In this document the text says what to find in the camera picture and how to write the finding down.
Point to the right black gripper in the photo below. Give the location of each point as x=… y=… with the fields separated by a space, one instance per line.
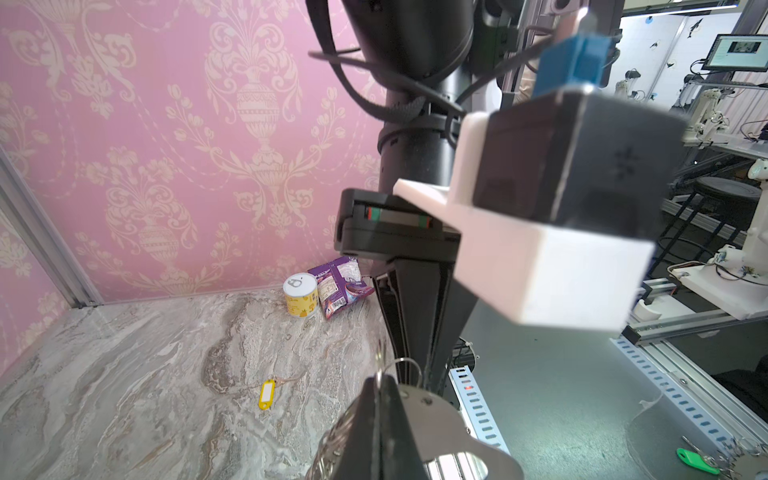
x=425 y=309

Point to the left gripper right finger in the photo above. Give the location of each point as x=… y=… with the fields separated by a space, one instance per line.
x=399 y=456

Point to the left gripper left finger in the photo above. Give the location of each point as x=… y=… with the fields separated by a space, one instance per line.
x=362 y=457

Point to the silver metal key holder plate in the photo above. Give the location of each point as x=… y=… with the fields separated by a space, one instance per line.
x=454 y=441

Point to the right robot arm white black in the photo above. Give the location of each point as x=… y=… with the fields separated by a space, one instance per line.
x=416 y=66

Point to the purple snack packet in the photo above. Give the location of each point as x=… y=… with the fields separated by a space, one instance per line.
x=340 y=284

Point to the yellow cup white lid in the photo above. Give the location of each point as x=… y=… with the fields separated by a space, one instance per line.
x=301 y=295

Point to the yellow key tag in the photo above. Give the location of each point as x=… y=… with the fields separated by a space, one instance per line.
x=267 y=394

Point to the green key tag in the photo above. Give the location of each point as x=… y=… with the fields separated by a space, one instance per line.
x=696 y=461

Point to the monitor screen in background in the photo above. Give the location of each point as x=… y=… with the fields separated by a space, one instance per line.
x=731 y=52

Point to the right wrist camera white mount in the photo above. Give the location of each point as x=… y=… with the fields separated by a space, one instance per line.
x=557 y=198

